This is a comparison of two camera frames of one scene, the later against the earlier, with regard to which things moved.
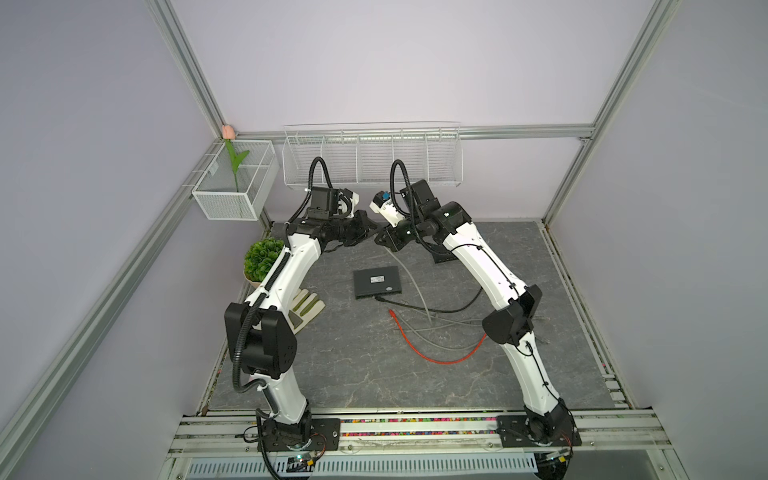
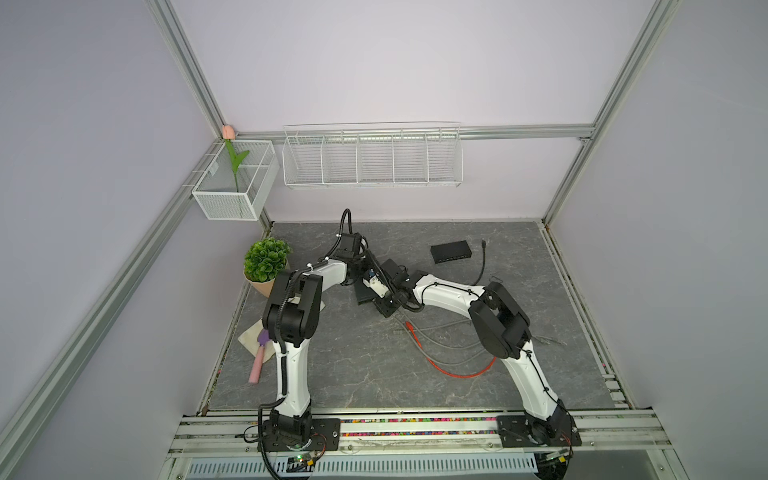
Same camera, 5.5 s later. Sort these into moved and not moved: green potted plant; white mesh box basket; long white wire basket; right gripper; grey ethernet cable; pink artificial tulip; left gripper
Moved: left gripper; grey ethernet cable; right gripper
Not moved: green potted plant; long white wire basket; pink artificial tulip; white mesh box basket
